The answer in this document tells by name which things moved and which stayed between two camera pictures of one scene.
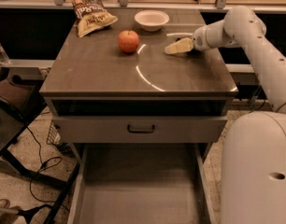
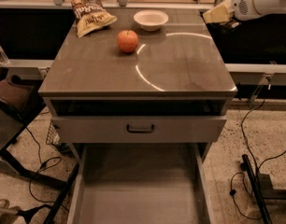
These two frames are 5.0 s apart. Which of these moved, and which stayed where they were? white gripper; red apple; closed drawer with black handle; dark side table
Moved: white gripper
Stayed: dark side table; closed drawer with black handle; red apple
